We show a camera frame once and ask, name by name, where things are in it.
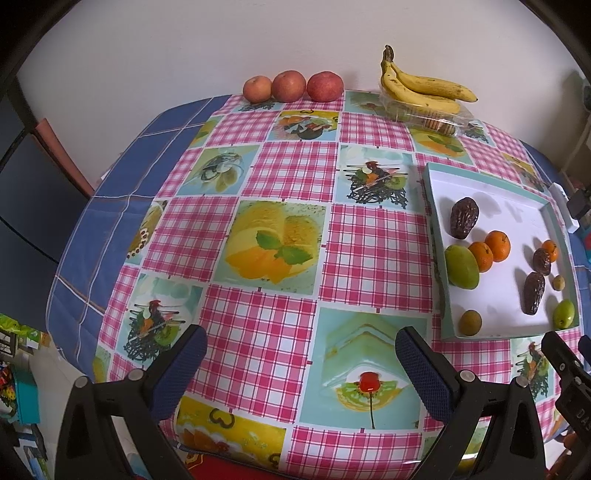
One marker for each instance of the white cardboard tray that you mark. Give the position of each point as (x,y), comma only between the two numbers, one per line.
(503,203)

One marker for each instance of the orange tangerine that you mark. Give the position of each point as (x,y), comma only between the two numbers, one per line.
(498,244)
(551,249)
(481,257)

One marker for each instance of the dark blue cabinet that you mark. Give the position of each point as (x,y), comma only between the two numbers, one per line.
(32,207)

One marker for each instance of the red apple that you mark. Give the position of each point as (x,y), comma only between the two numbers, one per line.
(257,88)
(325,86)
(289,86)

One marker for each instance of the round wrinkled brown date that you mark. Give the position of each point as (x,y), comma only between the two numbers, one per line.
(541,262)

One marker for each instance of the round tan fruit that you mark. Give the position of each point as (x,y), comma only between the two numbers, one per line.
(470,322)

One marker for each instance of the yellow banana bunch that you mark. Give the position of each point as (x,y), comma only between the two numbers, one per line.
(425,87)

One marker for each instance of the blue checked cloth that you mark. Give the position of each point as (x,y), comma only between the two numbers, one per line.
(106,175)

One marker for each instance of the clear plastic food container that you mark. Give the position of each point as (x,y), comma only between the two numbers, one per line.
(425,120)

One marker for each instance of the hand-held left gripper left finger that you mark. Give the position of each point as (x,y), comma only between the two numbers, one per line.
(178,369)

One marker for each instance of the pink checked printed tablecloth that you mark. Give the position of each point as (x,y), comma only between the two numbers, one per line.
(277,184)

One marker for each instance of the large wrinkled brown date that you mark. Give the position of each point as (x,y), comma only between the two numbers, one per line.
(464,218)

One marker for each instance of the small tan longan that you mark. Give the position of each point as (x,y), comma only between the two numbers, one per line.
(559,282)

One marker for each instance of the white plastic device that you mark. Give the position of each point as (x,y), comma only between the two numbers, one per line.
(562,203)

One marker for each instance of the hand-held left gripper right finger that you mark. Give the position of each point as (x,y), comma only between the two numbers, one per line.
(422,374)

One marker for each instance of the large green jujube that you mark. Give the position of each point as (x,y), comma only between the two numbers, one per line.
(461,267)

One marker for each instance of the black device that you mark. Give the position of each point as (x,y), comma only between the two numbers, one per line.
(581,203)

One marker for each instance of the long wrinkled brown date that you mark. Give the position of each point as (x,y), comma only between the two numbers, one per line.
(533,293)

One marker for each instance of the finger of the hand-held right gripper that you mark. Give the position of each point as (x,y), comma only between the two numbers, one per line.
(586,353)
(565,362)

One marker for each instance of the teal box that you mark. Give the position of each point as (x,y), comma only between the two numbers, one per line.
(25,397)

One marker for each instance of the small green mango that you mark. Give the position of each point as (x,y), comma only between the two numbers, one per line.
(564,314)

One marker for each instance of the green printed box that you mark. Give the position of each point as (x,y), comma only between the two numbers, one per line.
(18,327)

